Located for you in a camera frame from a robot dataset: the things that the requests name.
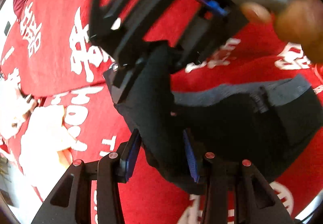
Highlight black pants with blue waistband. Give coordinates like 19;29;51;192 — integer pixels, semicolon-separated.
104;43;322;194

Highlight person's right hand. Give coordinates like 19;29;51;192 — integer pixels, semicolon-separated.
240;0;322;64

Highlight red sofa cover with lettering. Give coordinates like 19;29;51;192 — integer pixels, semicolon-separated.
1;0;322;223

